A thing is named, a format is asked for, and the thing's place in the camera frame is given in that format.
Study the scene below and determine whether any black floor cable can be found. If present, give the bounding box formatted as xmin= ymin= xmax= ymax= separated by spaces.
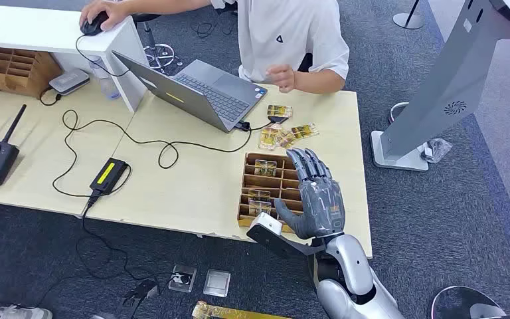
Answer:
xmin=191 ymin=19 xmax=238 ymax=39

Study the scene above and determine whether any clear plastic bottle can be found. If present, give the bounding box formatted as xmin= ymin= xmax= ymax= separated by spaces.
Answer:
xmin=88 ymin=54 xmax=122 ymax=100

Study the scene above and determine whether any round dark white-rimmed disc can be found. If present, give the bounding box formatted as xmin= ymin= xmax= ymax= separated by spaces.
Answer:
xmin=430 ymin=285 xmax=509 ymax=319

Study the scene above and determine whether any silver floor cover plate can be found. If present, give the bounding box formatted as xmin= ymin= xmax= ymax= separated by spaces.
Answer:
xmin=203 ymin=269 xmax=232 ymax=298

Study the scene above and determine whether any person's left hand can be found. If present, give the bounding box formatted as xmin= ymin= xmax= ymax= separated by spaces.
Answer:
xmin=265 ymin=64 xmax=298 ymax=93

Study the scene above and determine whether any person's right hand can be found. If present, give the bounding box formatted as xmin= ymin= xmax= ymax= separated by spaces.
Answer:
xmin=78 ymin=0 xmax=130 ymax=32

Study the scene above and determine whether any black power adapter yellow label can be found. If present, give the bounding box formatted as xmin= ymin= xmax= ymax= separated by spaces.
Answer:
xmin=89 ymin=158 xmax=129 ymax=196

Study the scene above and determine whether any black plastic floor piece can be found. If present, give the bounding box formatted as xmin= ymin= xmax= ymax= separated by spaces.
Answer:
xmin=123 ymin=279 xmax=159 ymax=309

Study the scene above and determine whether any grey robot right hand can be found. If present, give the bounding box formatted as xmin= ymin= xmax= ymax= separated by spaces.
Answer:
xmin=274 ymin=147 xmax=347 ymax=241

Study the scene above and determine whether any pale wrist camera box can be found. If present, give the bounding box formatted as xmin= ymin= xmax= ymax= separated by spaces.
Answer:
xmin=246 ymin=212 xmax=326 ymax=260

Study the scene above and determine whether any chrome base stool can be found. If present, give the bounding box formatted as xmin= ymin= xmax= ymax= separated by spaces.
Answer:
xmin=131 ymin=13 xmax=183 ymax=74

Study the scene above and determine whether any chrome ring base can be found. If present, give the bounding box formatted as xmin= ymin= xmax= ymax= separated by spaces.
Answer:
xmin=388 ymin=102 xmax=410 ymax=125

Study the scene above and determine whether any white desk shelf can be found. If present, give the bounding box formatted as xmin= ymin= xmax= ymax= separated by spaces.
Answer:
xmin=0 ymin=3 xmax=150 ymax=113

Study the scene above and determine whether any clear plastic bag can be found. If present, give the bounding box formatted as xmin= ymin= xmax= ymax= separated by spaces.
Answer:
xmin=421 ymin=138 xmax=453 ymax=163

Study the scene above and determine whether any grey laptop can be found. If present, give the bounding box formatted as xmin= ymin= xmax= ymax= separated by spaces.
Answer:
xmin=112 ymin=51 xmax=268 ymax=134

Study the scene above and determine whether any stanchion pole with round base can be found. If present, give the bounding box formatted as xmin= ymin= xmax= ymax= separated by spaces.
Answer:
xmin=392 ymin=0 xmax=425 ymax=31

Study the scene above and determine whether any wooden card sorting box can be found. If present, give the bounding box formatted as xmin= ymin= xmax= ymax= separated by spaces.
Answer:
xmin=237 ymin=152 xmax=309 ymax=234

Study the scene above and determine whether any black mouse cable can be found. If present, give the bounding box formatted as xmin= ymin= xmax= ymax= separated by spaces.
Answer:
xmin=74 ymin=34 xmax=130 ymax=78

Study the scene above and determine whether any person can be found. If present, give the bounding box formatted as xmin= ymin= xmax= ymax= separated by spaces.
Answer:
xmin=0 ymin=284 xmax=54 ymax=319
xmin=211 ymin=0 xmax=351 ymax=84

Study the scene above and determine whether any grey router box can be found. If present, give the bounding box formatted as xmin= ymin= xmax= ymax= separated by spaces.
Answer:
xmin=48 ymin=68 xmax=91 ymax=96

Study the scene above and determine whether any yellow floor tape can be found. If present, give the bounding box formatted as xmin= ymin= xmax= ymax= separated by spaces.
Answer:
xmin=192 ymin=301 xmax=292 ymax=319

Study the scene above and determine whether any metal floor socket box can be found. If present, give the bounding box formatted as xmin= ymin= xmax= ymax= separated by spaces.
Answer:
xmin=168 ymin=264 xmax=197 ymax=294

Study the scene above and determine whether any grey kiosk stand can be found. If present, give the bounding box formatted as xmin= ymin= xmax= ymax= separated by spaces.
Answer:
xmin=371 ymin=0 xmax=510 ymax=173

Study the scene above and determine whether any wooden desk organizer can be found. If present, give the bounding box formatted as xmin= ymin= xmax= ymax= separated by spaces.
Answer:
xmin=0 ymin=47 xmax=62 ymax=98

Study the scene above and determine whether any black computer mouse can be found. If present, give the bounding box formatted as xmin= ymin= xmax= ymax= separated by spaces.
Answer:
xmin=80 ymin=11 xmax=110 ymax=37

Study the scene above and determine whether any black laptop power cable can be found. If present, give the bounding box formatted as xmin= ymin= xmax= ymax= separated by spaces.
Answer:
xmin=51 ymin=109 xmax=254 ymax=199

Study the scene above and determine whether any black mains cable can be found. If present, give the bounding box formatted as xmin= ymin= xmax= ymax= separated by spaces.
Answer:
xmin=31 ymin=193 xmax=195 ymax=309

